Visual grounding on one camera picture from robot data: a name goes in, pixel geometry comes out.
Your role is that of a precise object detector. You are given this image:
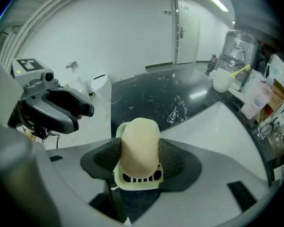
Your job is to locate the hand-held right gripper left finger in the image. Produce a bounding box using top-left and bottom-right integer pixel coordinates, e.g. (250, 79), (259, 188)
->
(46, 137), (123, 221)

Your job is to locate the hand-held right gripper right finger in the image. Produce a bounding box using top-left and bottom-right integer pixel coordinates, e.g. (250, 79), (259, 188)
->
(132, 138), (274, 227)

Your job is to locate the plastic-wrapped grey appliance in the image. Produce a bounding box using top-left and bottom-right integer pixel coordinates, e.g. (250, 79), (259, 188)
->
(221, 29), (260, 85)

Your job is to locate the black marble vanity counter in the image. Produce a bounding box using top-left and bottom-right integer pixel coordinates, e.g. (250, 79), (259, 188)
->
(110, 64), (275, 223)

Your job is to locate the cream soap dish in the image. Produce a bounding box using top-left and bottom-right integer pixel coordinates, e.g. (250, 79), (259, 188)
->
(114, 122), (165, 191)

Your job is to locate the white trash bin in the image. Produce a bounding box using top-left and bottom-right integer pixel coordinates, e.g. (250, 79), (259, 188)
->
(90, 74), (113, 103)

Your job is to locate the white rectangular sink basin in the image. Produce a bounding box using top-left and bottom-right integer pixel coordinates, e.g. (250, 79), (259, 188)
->
(159, 100), (269, 183)

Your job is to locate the white box appliance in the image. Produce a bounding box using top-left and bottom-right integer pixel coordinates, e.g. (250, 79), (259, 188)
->
(236, 69), (270, 92)

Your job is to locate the wall-mounted holder fixture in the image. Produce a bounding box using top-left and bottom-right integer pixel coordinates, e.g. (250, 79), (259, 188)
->
(65, 60), (78, 70)

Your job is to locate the pink lotion bottle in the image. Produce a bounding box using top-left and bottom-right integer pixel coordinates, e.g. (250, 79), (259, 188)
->
(240, 77), (274, 121)

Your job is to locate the yellow toothbrush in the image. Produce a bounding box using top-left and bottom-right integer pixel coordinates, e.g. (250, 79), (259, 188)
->
(229, 64), (251, 79)

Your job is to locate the white door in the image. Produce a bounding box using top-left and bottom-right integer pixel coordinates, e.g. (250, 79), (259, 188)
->
(172, 0), (201, 65)

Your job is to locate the white cup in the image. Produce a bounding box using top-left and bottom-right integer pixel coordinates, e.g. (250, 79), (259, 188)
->
(212, 67), (236, 93)

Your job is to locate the chrome faucet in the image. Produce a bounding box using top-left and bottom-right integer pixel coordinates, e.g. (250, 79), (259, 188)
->
(256, 119), (284, 142)

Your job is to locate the small ceiling light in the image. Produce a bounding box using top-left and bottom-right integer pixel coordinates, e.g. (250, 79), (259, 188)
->
(204, 0), (229, 13)

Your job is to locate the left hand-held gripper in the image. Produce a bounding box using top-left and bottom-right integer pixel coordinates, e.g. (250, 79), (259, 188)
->
(7, 58), (95, 135)

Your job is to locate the small brown cardboard box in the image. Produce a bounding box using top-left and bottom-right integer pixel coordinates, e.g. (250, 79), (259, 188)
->
(266, 79), (284, 114)

